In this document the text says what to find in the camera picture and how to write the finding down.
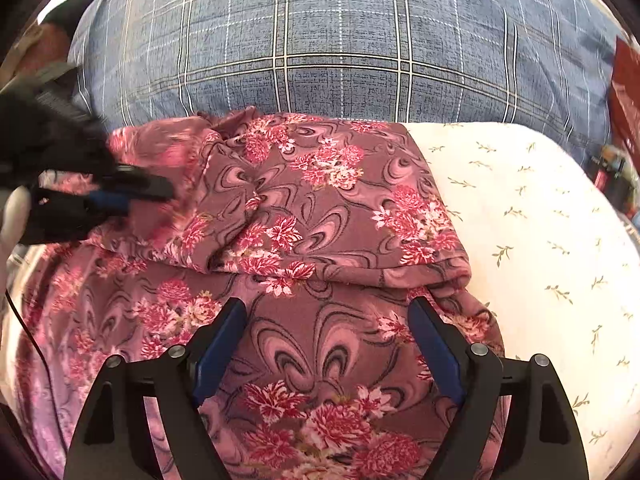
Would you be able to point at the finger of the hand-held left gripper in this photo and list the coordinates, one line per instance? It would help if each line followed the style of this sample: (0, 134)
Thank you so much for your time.
(147, 182)
(110, 204)

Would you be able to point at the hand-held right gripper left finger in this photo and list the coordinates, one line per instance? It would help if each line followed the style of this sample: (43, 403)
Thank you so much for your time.
(220, 346)

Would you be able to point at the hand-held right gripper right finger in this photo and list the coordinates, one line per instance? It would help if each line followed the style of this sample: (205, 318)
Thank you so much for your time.
(434, 346)

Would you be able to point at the pink floral garment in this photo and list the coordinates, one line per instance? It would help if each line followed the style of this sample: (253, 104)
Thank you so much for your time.
(300, 210)

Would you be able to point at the brown pillow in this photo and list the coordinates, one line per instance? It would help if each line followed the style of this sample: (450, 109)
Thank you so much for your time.
(50, 47)

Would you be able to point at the black cloth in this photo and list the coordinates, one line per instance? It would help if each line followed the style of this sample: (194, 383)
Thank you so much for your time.
(70, 12)

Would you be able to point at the cream leaf-print blanket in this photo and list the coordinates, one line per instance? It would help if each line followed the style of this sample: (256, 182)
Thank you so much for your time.
(530, 260)

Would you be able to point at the blue plaid pillow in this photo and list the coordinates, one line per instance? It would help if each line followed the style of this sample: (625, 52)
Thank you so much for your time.
(325, 35)

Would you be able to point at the dark bottle with red label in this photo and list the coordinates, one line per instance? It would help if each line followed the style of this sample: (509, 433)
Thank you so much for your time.
(598, 172)

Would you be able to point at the red plastic bag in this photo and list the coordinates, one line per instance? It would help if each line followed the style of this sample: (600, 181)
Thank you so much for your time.
(627, 90)

